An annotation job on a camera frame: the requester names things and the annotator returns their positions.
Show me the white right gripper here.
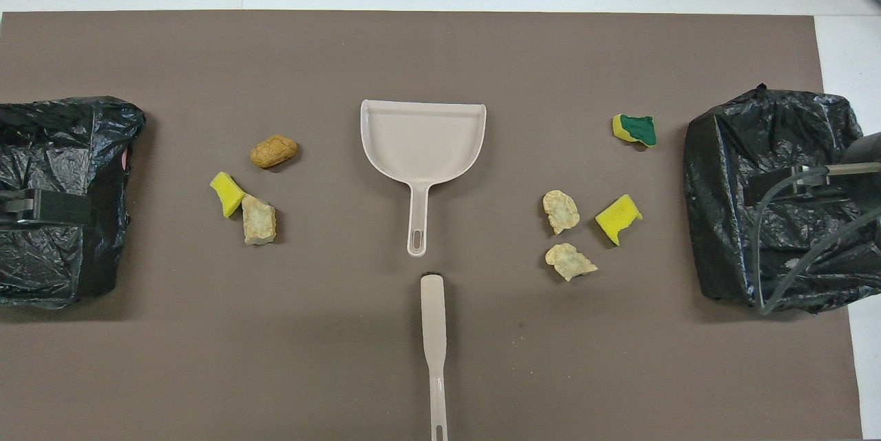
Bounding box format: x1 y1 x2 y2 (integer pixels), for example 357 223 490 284
744 131 881 211

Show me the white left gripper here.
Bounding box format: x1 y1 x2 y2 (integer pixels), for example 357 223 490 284
0 188 95 226

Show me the green and yellow sponge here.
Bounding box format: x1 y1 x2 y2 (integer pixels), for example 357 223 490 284
612 114 657 148

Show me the notched yellow sponge piece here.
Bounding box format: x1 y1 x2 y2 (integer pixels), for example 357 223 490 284
595 194 644 246

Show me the yellow sponge wedge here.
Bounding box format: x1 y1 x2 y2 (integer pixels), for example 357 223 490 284
209 171 246 219

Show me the beige layered sponge chunk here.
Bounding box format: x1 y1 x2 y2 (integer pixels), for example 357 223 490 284
242 195 277 246

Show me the beige food piece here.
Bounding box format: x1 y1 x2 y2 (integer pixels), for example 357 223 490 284
542 190 580 235
545 243 598 282

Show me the orange-brown sponge lump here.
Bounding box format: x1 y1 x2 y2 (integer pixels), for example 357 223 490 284
250 135 299 169

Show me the beige plastic dustpan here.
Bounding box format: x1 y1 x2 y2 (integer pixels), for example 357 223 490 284
360 99 487 258

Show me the black bag-lined bin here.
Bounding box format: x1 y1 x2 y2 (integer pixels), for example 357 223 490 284
0 96 147 310
683 83 881 316

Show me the brown table mat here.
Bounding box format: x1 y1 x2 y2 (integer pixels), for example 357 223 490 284
0 11 862 441

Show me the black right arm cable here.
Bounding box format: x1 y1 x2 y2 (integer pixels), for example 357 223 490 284
753 164 881 316

